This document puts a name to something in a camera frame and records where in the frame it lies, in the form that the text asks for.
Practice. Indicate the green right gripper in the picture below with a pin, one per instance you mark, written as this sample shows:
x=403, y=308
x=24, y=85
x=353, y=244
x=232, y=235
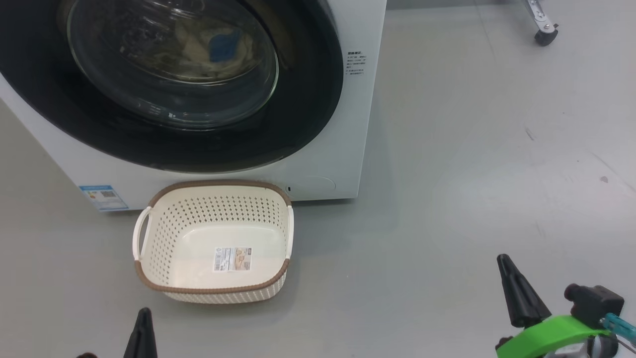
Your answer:
x=551, y=335

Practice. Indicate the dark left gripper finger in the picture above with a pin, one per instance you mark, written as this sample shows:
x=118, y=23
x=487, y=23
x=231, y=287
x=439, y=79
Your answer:
x=143, y=338

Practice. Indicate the black round glass washer door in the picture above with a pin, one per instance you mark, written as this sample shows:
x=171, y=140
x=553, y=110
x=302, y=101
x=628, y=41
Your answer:
x=298, y=99

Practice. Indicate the white front-load washing machine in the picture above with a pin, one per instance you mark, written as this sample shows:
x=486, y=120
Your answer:
x=323, y=149

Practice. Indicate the cream perforated basket brown rim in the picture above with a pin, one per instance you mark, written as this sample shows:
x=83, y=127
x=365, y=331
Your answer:
x=213, y=293

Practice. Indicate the paper product label in basket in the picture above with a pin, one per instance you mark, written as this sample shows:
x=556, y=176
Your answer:
x=232, y=259

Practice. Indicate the blue energy label sticker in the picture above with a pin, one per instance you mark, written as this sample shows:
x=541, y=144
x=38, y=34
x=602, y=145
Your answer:
x=104, y=198

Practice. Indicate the grey metal leg with caster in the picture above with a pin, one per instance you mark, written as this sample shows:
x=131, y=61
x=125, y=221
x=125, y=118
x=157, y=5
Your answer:
x=541, y=25

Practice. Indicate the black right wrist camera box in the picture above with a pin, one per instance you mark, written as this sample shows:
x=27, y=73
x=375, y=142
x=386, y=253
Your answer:
x=596, y=303

